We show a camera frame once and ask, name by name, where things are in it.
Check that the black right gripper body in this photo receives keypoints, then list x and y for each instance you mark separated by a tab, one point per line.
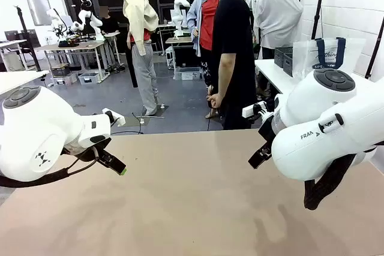
267	130

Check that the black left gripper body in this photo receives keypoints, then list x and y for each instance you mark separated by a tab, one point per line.
91	153

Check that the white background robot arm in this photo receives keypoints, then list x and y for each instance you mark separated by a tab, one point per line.
179	19
96	25

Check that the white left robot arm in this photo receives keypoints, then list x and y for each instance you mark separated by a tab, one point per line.
36	130

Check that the person's right forearm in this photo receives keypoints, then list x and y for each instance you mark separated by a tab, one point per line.
226	76

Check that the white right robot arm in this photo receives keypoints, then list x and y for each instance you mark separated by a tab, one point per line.
315	148

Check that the person's right hand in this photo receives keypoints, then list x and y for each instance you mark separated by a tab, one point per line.
217	100

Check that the white side table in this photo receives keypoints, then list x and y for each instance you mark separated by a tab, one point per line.
270	71

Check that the clear plastic storage box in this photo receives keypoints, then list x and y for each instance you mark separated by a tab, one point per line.
90	78
186	73

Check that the white table with round leg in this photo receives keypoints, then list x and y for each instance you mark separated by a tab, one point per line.
18	79

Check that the person in black t-shirt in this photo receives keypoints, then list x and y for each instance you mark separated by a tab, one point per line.
237	28

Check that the wood top work table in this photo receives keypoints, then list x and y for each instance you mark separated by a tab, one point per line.
75	46

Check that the mannequin with white shirt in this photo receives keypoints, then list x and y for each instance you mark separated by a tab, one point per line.
279	13

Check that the small wood top table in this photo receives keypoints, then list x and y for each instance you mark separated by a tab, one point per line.
180	40

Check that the person in red shirt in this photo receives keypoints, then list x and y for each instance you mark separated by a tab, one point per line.
208	19

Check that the black tripod stand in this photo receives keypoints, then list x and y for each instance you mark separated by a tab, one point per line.
28	43

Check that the seated person in black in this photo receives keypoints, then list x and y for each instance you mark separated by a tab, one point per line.
109	23

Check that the black tripod leg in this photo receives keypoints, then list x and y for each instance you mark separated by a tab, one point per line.
375	52

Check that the mannequin with cream shirt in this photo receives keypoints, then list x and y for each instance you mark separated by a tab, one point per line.
139	16

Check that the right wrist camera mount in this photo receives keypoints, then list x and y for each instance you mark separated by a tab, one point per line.
249	111

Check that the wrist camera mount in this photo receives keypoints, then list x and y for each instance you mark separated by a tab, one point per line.
249	111
120	120

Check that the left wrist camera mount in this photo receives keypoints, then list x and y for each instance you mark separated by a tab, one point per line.
120	120

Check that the grey wall board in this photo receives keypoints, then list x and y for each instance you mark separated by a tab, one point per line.
39	8

